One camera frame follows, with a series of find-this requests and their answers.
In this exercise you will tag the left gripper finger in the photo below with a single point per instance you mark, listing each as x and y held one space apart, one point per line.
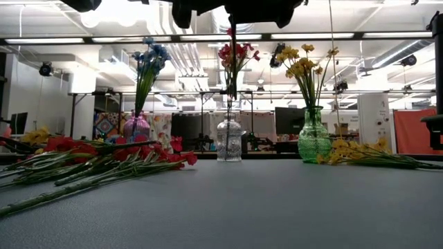
181 14
289 10

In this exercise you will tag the yellow artificial flower stem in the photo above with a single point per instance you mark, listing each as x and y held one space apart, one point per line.
346 152
301 67
36 136

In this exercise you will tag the blue artificial flower stem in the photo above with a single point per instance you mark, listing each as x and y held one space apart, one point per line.
149 65

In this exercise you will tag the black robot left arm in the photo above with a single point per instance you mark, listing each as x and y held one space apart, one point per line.
83 4

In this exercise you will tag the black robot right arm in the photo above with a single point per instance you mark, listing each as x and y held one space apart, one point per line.
439 69

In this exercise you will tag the pink glass vase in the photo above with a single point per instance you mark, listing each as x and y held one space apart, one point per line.
136 128

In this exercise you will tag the green glass vase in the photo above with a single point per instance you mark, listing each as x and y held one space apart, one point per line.
314 141

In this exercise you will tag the clear glass vase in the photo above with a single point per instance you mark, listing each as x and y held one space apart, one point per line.
229 141

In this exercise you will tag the long ceiling strip light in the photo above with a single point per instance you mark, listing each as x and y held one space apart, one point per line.
114 39
45 41
398 34
311 35
207 37

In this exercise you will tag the floral patterned cloth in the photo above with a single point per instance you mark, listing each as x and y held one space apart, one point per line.
161 129

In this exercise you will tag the colourful patterned quilt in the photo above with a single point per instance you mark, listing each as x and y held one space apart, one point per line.
105 126

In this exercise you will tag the orange partition panel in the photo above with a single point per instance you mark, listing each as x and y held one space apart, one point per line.
413 131

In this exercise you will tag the black ceiling mounted camera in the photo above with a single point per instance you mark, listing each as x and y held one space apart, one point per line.
409 60
277 57
341 86
46 69

